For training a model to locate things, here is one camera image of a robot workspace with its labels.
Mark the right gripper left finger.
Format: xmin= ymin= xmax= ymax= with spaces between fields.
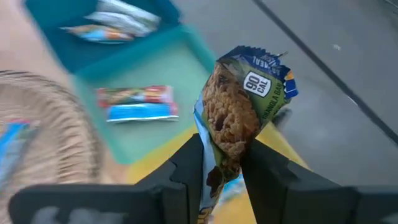
xmin=135 ymin=133 xmax=205 ymax=224

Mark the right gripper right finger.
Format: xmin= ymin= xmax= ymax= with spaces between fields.
xmin=241 ymin=138 xmax=359 ymax=224

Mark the blue green granola bar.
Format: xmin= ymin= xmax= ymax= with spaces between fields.
xmin=221 ymin=174 xmax=247 ymax=203
xmin=193 ymin=45 xmax=300 ymax=224

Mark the red green granola bar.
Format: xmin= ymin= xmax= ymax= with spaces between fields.
xmin=96 ymin=85 xmax=175 ymax=109

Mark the orange print granola bar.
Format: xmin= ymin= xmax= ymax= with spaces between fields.
xmin=60 ymin=24 xmax=135 ymax=45

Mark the white green granola bar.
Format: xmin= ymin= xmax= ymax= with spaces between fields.
xmin=83 ymin=11 xmax=154 ymax=37
xmin=97 ymin=0 xmax=162 ymax=30

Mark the yellow plastic bin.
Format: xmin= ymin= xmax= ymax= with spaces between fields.
xmin=125 ymin=119 xmax=311 ymax=224

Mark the teal plastic bin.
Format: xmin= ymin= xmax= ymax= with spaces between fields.
xmin=72 ymin=24 xmax=218 ymax=166

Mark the round woven straw placemat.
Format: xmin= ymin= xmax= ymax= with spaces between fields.
xmin=0 ymin=69 xmax=106 ymax=216

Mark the dark blue plastic bin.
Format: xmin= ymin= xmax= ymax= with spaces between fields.
xmin=24 ymin=0 xmax=182 ymax=75

